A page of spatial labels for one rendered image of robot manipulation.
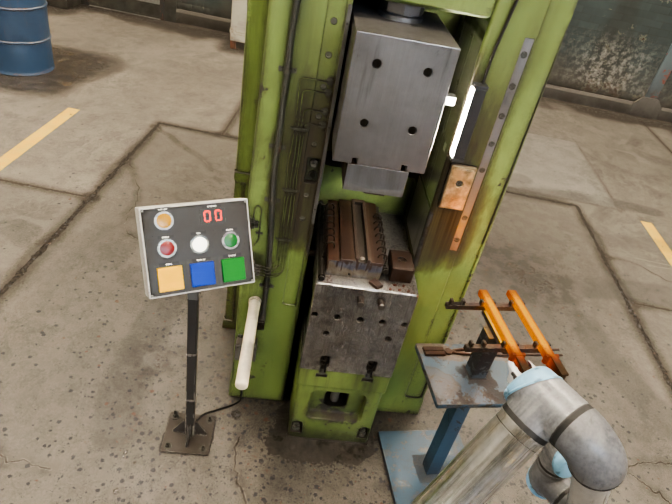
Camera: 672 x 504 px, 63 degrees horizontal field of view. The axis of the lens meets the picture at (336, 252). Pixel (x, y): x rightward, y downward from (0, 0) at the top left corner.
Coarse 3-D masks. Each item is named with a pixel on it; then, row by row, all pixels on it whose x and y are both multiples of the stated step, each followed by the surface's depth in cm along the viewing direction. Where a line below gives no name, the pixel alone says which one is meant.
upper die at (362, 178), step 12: (348, 168) 176; (360, 168) 176; (372, 168) 176; (384, 168) 176; (348, 180) 178; (360, 180) 178; (372, 180) 178; (384, 180) 178; (396, 180) 178; (372, 192) 181; (384, 192) 181; (396, 192) 181
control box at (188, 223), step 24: (144, 216) 165; (192, 216) 171; (216, 216) 174; (240, 216) 178; (144, 240) 166; (168, 240) 169; (192, 240) 172; (216, 240) 176; (240, 240) 179; (144, 264) 167; (168, 264) 170; (216, 264) 176; (192, 288) 174; (216, 288) 178
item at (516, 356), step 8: (480, 296) 205; (488, 296) 204; (488, 304) 200; (488, 312) 199; (496, 312) 197; (496, 320) 193; (496, 328) 192; (504, 328) 190; (504, 336) 187; (512, 336) 188; (512, 344) 184; (512, 352) 180; (520, 352) 181; (512, 360) 181; (520, 360) 178; (520, 368) 178; (528, 368) 176
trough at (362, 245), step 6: (360, 204) 230; (360, 210) 227; (360, 216) 223; (360, 222) 219; (360, 228) 216; (360, 234) 212; (360, 240) 209; (360, 246) 206; (366, 246) 205; (360, 252) 203; (366, 252) 202; (366, 258) 200
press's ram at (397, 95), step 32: (352, 32) 162; (384, 32) 154; (416, 32) 161; (448, 32) 168; (352, 64) 156; (384, 64) 157; (416, 64) 157; (448, 64) 157; (352, 96) 162; (384, 96) 162; (416, 96) 162; (448, 96) 182; (352, 128) 168; (384, 128) 168; (416, 128) 168; (384, 160) 174; (416, 160) 174
